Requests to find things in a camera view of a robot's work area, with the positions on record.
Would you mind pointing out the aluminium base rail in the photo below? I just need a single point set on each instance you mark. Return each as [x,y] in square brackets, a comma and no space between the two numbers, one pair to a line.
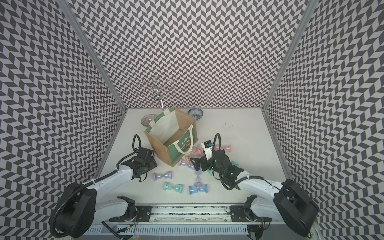
[204,213]

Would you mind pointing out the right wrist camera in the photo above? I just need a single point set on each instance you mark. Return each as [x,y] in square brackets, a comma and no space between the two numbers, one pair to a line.
[207,147]

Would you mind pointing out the teal hourglass front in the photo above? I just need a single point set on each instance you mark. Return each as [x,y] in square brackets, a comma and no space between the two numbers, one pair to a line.
[177,188]

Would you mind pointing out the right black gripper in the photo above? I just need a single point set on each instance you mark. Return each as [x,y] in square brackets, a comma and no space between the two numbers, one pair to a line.
[203,160]

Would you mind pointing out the pink hourglass beside bag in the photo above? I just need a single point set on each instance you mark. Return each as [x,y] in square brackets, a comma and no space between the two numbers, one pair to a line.
[196,152]

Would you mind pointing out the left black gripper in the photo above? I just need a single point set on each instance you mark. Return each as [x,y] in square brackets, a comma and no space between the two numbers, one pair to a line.
[153,162]

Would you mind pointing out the pink hourglass far right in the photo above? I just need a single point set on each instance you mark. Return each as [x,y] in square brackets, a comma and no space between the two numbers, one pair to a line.
[226,148]

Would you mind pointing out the brown green canvas bag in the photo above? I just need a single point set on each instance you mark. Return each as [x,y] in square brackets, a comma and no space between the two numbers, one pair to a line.
[172,135]

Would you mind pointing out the blue hourglass front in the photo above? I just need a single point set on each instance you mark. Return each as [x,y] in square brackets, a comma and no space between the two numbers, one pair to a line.
[196,189]

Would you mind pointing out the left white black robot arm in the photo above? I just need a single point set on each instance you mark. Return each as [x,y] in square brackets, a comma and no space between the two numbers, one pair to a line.
[79,207]

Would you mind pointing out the pink glass bowl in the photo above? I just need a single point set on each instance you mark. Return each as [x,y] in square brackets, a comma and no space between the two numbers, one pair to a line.
[147,119]

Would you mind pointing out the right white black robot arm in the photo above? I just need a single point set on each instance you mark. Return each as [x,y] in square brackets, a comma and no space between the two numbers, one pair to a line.
[270,199]

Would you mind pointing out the purple hourglass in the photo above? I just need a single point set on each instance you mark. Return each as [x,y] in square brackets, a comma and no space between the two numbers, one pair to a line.
[166,175]
[184,162]

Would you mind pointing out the silver wire tree stand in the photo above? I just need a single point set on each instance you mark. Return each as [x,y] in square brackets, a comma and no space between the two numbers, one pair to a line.
[156,87]

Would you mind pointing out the purple hourglass beside bag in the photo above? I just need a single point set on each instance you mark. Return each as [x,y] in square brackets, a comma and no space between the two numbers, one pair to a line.
[184,162]

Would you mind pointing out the blue white ceramic bowl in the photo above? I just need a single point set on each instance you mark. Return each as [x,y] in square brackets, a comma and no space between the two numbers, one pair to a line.
[196,113]

